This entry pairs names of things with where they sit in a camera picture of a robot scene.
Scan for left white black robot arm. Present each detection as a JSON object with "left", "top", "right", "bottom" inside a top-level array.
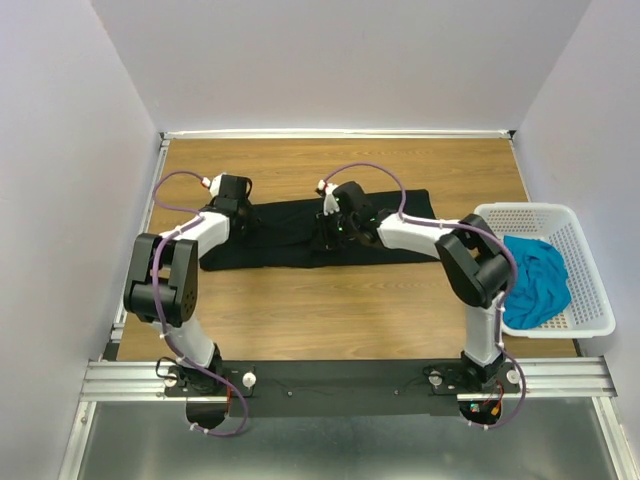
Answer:
[{"left": 123, "top": 172, "right": 255, "bottom": 396}]

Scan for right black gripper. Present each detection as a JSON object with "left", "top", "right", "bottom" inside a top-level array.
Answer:
[{"left": 308, "top": 207, "right": 356, "bottom": 252}]

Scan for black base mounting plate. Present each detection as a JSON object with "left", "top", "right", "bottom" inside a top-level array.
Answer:
[{"left": 156, "top": 359, "right": 520, "bottom": 419}]

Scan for white plastic basket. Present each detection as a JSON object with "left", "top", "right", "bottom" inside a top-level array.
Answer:
[{"left": 474, "top": 202, "right": 616, "bottom": 339}]

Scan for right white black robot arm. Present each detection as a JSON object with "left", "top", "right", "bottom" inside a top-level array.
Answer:
[{"left": 315, "top": 209, "right": 517, "bottom": 392}]

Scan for aluminium front rail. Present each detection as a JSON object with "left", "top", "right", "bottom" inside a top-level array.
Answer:
[{"left": 80, "top": 357, "right": 617, "bottom": 402}]

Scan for black t shirt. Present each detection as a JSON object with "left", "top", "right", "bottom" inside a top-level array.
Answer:
[{"left": 200, "top": 198, "right": 436, "bottom": 272}]

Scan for aluminium back rail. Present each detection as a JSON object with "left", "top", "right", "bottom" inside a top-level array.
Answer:
[{"left": 162, "top": 128, "right": 512, "bottom": 140}]

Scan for blue t shirt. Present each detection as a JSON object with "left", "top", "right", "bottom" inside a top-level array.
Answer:
[{"left": 503, "top": 236, "right": 571, "bottom": 330}]

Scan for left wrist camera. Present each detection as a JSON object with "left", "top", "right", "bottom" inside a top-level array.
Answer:
[{"left": 200, "top": 173, "right": 226, "bottom": 198}]

